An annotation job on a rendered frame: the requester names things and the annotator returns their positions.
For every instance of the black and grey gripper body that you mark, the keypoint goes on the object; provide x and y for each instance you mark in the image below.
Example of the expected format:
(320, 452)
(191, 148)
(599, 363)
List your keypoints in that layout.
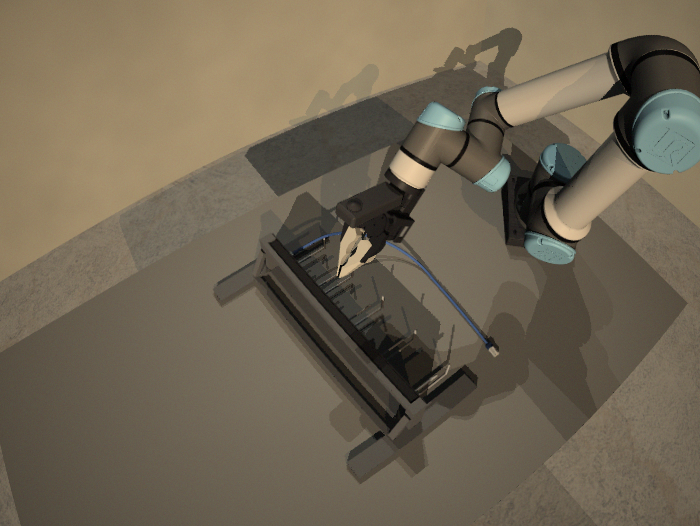
(398, 216)

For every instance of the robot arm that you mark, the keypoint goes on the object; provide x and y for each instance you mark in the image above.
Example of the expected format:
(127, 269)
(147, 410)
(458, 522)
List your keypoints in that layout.
(662, 113)

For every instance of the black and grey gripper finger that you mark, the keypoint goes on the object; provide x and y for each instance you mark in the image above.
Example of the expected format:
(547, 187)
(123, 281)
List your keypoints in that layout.
(365, 253)
(350, 237)

